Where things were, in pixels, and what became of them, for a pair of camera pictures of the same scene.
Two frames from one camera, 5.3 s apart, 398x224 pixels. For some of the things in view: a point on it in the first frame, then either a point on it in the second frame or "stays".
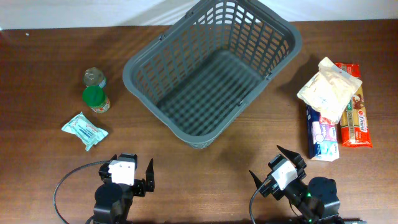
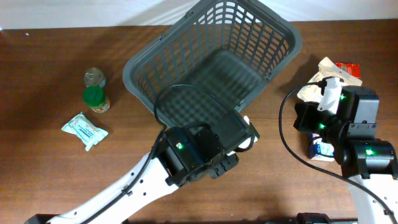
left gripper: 142,186 → 229,162
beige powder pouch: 330,91 stays
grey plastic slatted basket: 208,67 stays
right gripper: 296,161 → 305,111
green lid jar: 94,96 stays
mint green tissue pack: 90,133 stays
